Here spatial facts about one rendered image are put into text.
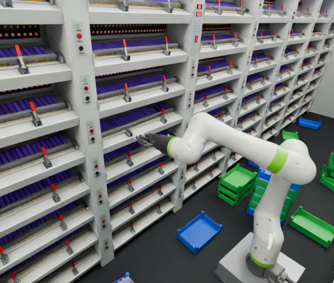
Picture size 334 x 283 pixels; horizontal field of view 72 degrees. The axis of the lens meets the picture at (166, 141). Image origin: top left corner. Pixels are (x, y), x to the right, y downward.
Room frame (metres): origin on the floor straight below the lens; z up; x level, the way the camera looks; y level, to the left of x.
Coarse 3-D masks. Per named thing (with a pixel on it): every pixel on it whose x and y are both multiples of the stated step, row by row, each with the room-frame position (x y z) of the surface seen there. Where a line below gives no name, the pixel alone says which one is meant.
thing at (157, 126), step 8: (168, 104) 1.50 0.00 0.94; (176, 104) 1.45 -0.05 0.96; (176, 112) 1.43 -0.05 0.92; (184, 112) 1.40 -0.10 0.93; (152, 120) 1.30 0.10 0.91; (168, 120) 1.34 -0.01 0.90; (176, 120) 1.37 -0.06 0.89; (128, 128) 1.17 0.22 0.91; (144, 128) 1.21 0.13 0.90; (152, 128) 1.23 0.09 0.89; (160, 128) 1.27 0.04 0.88; (120, 136) 1.09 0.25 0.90; (104, 144) 1.01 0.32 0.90; (112, 144) 1.02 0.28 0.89; (120, 144) 1.06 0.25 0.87; (104, 152) 0.99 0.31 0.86
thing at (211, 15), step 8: (208, 0) 1.79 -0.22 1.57; (216, 0) 1.86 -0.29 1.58; (224, 0) 1.92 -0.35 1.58; (232, 0) 2.01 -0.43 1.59; (240, 0) 1.83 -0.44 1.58; (208, 8) 1.62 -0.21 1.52; (216, 8) 1.63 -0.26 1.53; (224, 8) 1.75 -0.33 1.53; (232, 8) 1.82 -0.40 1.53; (240, 8) 1.89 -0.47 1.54; (248, 8) 1.96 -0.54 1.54; (256, 8) 1.91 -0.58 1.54; (208, 16) 1.52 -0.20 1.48; (216, 16) 1.58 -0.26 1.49; (224, 16) 1.64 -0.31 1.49; (232, 16) 1.71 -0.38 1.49; (240, 16) 1.78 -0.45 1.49; (248, 16) 1.85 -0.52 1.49
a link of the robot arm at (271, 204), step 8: (288, 144) 0.91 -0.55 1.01; (296, 144) 0.89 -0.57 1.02; (304, 144) 0.91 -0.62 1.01; (272, 176) 0.92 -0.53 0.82; (272, 184) 0.90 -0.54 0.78; (280, 184) 0.88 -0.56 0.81; (288, 184) 0.87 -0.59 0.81; (264, 192) 0.94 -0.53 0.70; (272, 192) 0.89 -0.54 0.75; (280, 192) 0.87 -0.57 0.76; (264, 200) 0.90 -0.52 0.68; (272, 200) 0.87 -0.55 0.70; (280, 200) 0.87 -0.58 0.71; (256, 208) 0.93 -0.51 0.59; (264, 208) 0.88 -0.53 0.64; (272, 208) 0.86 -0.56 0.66; (280, 208) 0.87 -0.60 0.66; (256, 216) 0.87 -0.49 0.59; (272, 216) 0.84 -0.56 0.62; (280, 224) 0.83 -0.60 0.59
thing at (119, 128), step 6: (168, 108) 1.43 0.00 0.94; (156, 114) 1.33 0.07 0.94; (162, 114) 1.37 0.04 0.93; (138, 120) 1.23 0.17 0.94; (144, 120) 1.25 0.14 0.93; (120, 126) 1.14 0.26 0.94; (126, 126) 1.15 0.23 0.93; (132, 126) 1.18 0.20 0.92; (108, 132) 1.07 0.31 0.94; (114, 132) 1.10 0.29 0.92
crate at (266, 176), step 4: (260, 168) 1.46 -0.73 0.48; (260, 172) 1.45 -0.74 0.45; (268, 172) 1.52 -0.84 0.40; (260, 176) 1.45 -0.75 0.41; (264, 176) 1.43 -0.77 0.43; (268, 176) 1.42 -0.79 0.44; (268, 180) 1.42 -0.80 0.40; (292, 184) 1.34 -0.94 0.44; (292, 188) 1.33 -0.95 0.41; (296, 188) 1.32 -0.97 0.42
